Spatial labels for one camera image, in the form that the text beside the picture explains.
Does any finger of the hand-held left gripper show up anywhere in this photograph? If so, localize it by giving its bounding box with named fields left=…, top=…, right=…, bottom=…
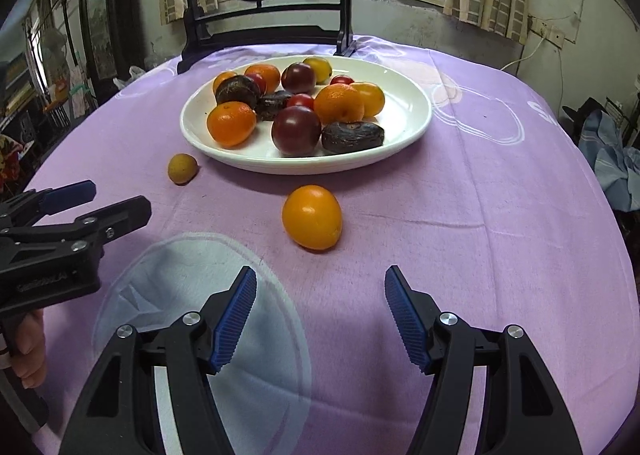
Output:
left=19, top=179, right=97, bottom=224
left=74, top=195, right=153, bottom=256

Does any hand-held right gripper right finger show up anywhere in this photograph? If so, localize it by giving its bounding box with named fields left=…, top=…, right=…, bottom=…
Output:
left=384, top=264, right=584, bottom=455

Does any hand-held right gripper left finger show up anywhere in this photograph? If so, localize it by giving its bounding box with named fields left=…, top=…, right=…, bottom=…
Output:
left=59, top=265, right=258, bottom=455

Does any yellow green longan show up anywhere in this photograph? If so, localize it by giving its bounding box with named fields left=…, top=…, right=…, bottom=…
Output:
left=167, top=153, right=199, bottom=185

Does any small orange citrus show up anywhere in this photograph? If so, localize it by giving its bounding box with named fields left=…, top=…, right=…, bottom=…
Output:
left=212, top=71, right=239, bottom=96

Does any dark wrinkled passion fruit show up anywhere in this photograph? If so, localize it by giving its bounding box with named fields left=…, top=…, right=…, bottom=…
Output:
left=215, top=75, right=262, bottom=108

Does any brown wrinkled date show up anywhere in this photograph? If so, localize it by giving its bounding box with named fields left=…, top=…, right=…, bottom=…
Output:
left=255, top=90, right=294, bottom=122

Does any large dark red plum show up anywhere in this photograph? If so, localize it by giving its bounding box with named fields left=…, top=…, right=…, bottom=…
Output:
left=271, top=105, right=323, bottom=158

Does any white oval plate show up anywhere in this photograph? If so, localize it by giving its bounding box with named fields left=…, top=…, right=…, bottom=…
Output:
left=179, top=55, right=433, bottom=176

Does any dark purple plum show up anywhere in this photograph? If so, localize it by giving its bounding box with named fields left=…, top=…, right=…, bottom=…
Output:
left=281, top=62, right=316, bottom=93

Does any large mandarin orange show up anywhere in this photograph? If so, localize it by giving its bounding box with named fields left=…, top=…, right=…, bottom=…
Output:
left=313, top=83, right=365, bottom=126

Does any person's left hand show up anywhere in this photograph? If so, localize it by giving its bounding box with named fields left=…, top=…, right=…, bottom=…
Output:
left=9, top=309, right=48, bottom=389

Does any purple tablecloth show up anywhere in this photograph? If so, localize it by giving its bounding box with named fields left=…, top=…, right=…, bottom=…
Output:
left=22, top=35, right=627, bottom=455

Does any white plastic bag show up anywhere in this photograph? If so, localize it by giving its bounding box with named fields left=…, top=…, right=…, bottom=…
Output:
left=112, top=66, right=147, bottom=92

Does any standing fan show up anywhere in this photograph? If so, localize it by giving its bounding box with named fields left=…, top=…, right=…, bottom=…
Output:
left=41, top=29, right=69, bottom=62

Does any dark wooden cabinet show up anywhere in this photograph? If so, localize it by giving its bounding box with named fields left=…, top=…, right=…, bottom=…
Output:
left=77, top=0, right=152, bottom=96

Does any dark wrinkled date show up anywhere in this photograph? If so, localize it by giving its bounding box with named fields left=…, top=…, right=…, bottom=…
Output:
left=321, top=121, right=386, bottom=154

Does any dark wooden table screen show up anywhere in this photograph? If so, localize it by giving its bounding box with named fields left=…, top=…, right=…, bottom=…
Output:
left=176, top=0, right=359, bottom=76

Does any small orange yellow plum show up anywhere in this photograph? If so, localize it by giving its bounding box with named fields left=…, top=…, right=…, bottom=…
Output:
left=349, top=82, right=386, bottom=118

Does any yellow kumquat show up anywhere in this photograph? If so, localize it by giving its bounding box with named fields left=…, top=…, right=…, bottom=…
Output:
left=302, top=57, right=333, bottom=84

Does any blue cloth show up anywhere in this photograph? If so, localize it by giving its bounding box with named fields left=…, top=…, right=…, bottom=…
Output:
left=580, top=110, right=640, bottom=212

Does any dark cloth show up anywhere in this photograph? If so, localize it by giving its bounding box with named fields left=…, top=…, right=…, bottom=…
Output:
left=562, top=97, right=609, bottom=136

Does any white cable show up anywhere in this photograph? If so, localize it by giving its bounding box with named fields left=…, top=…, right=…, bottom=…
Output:
left=500, top=34, right=544, bottom=74

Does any white wall socket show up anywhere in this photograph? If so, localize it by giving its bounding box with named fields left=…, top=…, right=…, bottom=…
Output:
left=529, top=16, right=567, bottom=46

